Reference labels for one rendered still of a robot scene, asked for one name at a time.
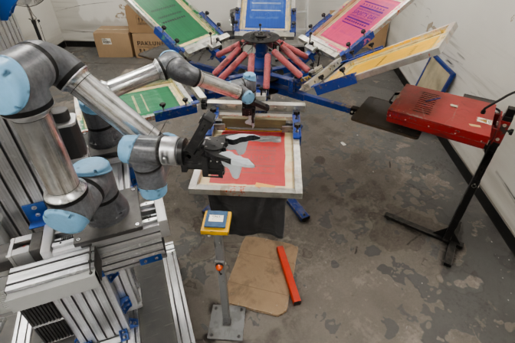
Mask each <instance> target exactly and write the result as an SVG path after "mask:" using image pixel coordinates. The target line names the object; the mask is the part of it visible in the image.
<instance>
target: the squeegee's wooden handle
mask: <svg viewBox="0 0 515 343"><path fill-rule="evenodd" d="M246 120H248V117H243V116H223V117H222V124H225V128H227V127H246V128H252V125H248V124H246V123H245V121H246ZM285 125H286V118H267V117H255V118H254V128H269V129H280V130H282V126H285Z"/></svg>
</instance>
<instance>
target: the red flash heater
mask: <svg viewBox="0 0 515 343"><path fill-rule="evenodd" d="M439 97H441V99H436V98H439ZM432 99H436V100H432ZM426 100H431V101H428V102H425V101H426ZM451 104H454V105H457V106H458V107H457V108H455V107H452V106H451ZM489 104H490V103H487V102H484V101H480V100H474V99H471V98H467V97H463V96H457V95H454V94H450V93H444V92H441V91H437V90H431V89H428V88H424V87H418V86H415V85H411V84H406V85H405V86H404V88H403V89H402V91H401V92H400V94H399V95H398V96H397V97H396V99H395V100H394V102H393V103H392V105H391V106H390V107H389V108H388V111H387V114H386V115H387V118H386V121H387V122H390V123H394V124H398V125H400V126H405V127H409V128H411V129H416V130H418V131H422V132H426V133H429V134H432V135H435V136H440V137H442V138H446V139H450V140H453V141H456V142H461V143H464V144H467V145H472V146H474V147H477V148H480V149H483V148H484V146H485V144H487V142H488V140H491V142H490V143H491V145H492V143H493V141H494V139H495V137H496V135H497V133H498V131H499V128H500V124H501V119H502V117H501V116H502V113H503V111H501V113H500V114H497V113H495V109H496V106H497V104H494V105H493V106H490V107H489V108H487V109H486V113H485V114H481V110H482V109H483V108H484V107H485V106H488V105H489Z"/></svg>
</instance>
